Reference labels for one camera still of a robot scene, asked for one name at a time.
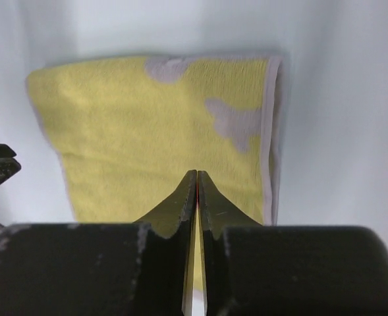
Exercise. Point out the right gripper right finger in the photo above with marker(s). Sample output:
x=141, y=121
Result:
x=217, y=215

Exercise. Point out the grey towel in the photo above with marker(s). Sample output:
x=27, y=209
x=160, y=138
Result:
x=128, y=129

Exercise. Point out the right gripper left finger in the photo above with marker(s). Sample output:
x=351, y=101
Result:
x=165, y=262

